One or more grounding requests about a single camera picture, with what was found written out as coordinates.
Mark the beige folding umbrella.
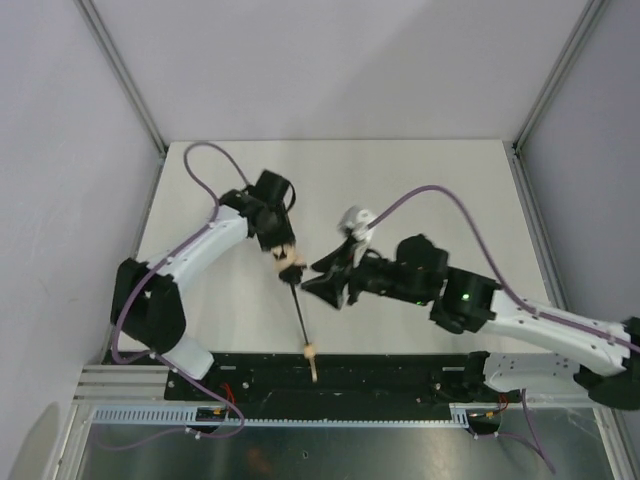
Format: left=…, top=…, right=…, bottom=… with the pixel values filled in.
left=270, top=244, right=318, bottom=384

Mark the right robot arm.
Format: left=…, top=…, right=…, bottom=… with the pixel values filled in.
left=301, top=235, right=639, bottom=411

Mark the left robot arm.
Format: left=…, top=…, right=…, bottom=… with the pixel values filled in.
left=111, top=170, right=306, bottom=380

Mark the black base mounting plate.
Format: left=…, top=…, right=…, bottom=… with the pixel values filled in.
left=164, top=351, right=521, bottom=419

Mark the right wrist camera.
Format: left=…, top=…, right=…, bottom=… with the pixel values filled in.
left=337, top=205, right=377, bottom=246

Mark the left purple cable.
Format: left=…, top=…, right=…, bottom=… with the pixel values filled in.
left=92, top=142, right=251, bottom=451

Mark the white slotted cable duct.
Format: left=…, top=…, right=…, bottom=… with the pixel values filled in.
left=92, top=405, right=483, bottom=428

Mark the left aluminium frame post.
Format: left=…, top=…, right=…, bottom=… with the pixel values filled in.
left=74, top=0, right=169, bottom=159

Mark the aluminium frame post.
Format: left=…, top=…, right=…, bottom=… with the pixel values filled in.
left=512, top=0, right=609, bottom=156
left=74, top=0, right=169, bottom=159

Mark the right aluminium frame post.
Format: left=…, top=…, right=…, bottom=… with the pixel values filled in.
left=512, top=0, right=609, bottom=156

